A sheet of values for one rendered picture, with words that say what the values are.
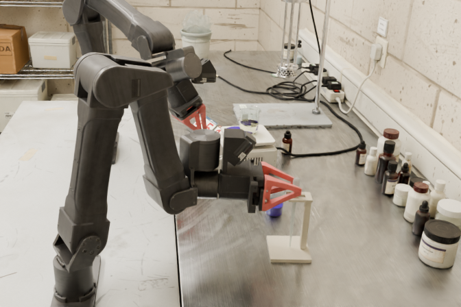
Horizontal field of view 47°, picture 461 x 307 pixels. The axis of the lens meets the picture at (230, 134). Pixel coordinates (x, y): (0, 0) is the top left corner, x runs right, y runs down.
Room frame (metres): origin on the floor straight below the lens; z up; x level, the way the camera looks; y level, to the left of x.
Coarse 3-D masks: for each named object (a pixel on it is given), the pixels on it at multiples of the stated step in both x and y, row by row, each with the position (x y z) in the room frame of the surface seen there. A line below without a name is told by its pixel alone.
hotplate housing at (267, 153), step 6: (222, 138) 1.26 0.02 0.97; (222, 144) 1.23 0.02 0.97; (252, 150) 1.20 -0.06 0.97; (258, 150) 1.21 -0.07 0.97; (264, 150) 1.21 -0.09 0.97; (270, 150) 1.21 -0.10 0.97; (276, 150) 1.22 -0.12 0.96; (252, 156) 1.20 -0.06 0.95; (258, 156) 1.20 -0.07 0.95; (264, 156) 1.21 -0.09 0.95; (270, 156) 1.21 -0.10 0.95; (270, 162) 1.21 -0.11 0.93; (216, 168) 1.17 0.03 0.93
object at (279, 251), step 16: (288, 192) 0.89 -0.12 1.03; (304, 192) 0.90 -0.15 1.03; (304, 208) 0.88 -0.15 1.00; (304, 224) 0.88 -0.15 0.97; (272, 240) 0.90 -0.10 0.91; (288, 240) 0.90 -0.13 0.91; (304, 240) 0.88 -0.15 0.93; (272, 256) 0.85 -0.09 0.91; (288, 256) 0.85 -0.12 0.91; (304, 256) 0.85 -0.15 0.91
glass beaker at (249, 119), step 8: (248, 104) 1.28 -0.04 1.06; (256, 104) 1.28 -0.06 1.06; (240, 112) 1.25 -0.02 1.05; (248, 112) 1.23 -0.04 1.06; (256, 112) 1.24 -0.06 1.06; (240, 120) 1.25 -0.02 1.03; (248, 120) 1.23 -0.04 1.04; (256, 120) 1.24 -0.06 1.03; (240, 128) 1.25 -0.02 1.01; (248, 128) 1.23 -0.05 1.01; (256, 128) 1.24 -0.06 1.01
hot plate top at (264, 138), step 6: (228, 126) 1.31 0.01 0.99; (222, 132) 1.27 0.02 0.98; (258, 132) 1.27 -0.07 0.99; (264, 132) 1.27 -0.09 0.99; (258, 138) 1.23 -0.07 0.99; (264, 138) 1.23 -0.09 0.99; (270, 138) 1.24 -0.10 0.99; (258, 144) 1.21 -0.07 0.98; (264, 144) 1.21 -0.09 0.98; (270, 144) 1.21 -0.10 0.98
